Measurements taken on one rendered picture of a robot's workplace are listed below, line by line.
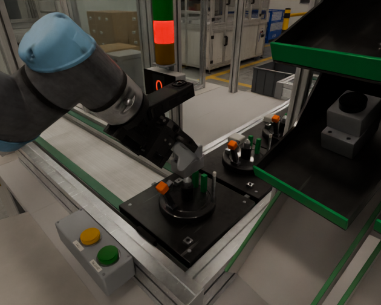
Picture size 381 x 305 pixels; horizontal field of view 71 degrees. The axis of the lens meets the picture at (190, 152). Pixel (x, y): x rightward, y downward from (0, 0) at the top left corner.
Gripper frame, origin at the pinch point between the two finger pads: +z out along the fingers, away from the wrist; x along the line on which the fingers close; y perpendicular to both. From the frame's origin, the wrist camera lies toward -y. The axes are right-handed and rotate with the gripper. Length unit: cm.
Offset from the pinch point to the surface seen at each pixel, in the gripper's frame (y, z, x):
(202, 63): -70, 71, -82
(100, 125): 2, 20, -62
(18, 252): 42, -2, -27
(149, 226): 18.8, 3.9, -1.4
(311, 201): 2.0, -12.7, 28.8
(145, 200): 15.1, 7.0, -8.7
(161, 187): 10.2, -1.8, 0.3
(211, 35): -283, 285, -319
